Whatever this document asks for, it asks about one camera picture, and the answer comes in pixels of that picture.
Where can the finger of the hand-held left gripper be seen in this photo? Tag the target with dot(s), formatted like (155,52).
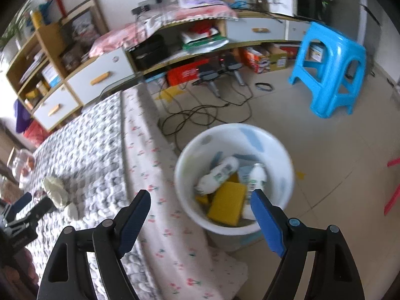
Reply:
(42,207)
(22,203)

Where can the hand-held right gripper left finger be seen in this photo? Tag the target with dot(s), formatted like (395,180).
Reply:
(132,222)

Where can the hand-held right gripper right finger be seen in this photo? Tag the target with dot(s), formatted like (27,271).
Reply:
(267,222)

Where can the tissue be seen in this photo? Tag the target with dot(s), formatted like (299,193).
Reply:
(55,190)

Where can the yellow sponge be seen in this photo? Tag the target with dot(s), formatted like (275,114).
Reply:
(228,203)

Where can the small white bottle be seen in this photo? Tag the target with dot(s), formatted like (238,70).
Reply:
(257,175)

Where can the white bottle green label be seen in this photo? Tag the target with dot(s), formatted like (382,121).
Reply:
(218,173)

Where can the white plastic trash bin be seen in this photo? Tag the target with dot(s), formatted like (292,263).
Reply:
(200,150)

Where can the person's left forearm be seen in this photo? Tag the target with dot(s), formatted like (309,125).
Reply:
(15,278)

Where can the glass jar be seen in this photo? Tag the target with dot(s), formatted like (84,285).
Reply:
(23,165)

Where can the white floral bed sheet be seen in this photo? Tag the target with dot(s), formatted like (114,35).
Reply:
(168,256)

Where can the red bag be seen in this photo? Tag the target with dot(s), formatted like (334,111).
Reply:
(34,132)

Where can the purple hat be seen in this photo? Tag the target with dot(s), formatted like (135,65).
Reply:
(22,115)

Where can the yellow jars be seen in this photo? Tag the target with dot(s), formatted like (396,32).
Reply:
(37,90)

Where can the red tape strip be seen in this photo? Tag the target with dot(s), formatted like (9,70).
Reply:
(392,200)
(394,163)

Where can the white box blue label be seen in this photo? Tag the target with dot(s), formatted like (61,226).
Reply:
(51,75)

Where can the stack of papers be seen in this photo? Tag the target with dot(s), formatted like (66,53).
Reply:
(32,65)

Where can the wooden shelf cabinet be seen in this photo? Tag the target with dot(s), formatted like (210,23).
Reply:
(50,56)

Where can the red carton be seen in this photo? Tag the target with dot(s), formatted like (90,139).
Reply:
(182,75)

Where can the orange printed carton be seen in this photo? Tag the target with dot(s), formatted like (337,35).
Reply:
(256,59)

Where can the brown cardboard box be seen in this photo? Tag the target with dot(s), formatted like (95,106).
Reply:
(281,56)

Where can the black electronics box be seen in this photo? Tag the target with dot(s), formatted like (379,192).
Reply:
(148,51)

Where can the green potted plant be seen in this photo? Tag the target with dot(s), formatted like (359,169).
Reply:
(9,31)

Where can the white blue small box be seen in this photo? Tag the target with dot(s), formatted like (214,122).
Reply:
(316,51)

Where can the wooden low tv stand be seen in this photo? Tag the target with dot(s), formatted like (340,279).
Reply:
(200,57)

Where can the framed picture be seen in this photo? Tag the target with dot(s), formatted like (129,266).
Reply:
(82,31)

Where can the yellow cylinder can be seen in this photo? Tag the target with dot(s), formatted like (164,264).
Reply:
(37,18)

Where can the pink floral cloth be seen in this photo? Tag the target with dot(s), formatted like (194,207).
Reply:
(131,32)

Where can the green white plastic bag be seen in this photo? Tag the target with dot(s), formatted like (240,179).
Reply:
(203,42)

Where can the blue plastic stool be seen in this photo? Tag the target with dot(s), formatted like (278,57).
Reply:
(328,40)

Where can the blue dinosaur toy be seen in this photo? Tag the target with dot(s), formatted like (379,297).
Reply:
(47,11)

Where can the black charger plugs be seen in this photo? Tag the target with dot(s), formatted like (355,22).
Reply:
(140,9)

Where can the black monitor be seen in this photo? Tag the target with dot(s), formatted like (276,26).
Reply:
(312,6)

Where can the grey refrigerator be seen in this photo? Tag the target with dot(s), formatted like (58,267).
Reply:
(347,6)

